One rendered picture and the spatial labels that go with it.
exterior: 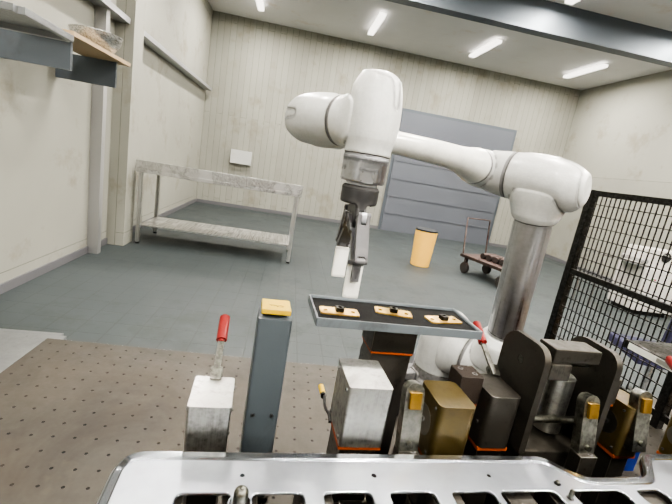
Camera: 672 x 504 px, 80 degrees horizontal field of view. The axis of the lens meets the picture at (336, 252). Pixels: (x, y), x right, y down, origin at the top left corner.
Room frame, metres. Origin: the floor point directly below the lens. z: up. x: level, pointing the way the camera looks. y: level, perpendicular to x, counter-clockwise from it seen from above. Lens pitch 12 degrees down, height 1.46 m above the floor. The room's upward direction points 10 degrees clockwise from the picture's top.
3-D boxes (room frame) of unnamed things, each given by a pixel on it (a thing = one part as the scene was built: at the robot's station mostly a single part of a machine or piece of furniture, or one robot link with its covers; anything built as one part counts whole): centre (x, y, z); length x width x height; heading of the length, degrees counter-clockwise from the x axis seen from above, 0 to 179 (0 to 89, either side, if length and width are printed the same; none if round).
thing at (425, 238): (6.85, -1.48, 0.32); 0.39 x 0.39 x 0.64
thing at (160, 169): (5.68, 1.71, 0.55); 2.15 x 0.84 x 1.11; 98
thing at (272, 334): (0.79, 0.10, 0.92); 0.08 x 0.08 x 0.44; 12
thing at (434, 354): (1.34, -0.44, 0.92); 0.18 x 0.16 x 0.22; 48
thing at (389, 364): (0.85, -0.15, 0.92); 0.10 x 0.08 x 0.45; 102
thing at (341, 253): (0.87, -0.01, 1.25); 0.03 x 0.01 x 0.07; 102
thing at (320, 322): (0.85, -0.15, 1.16); 0.37 x 0.14 x 0.02; 102
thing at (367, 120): (0.81, -0.02, 1.57); 0.13 x 0.11 x 0.16; 48
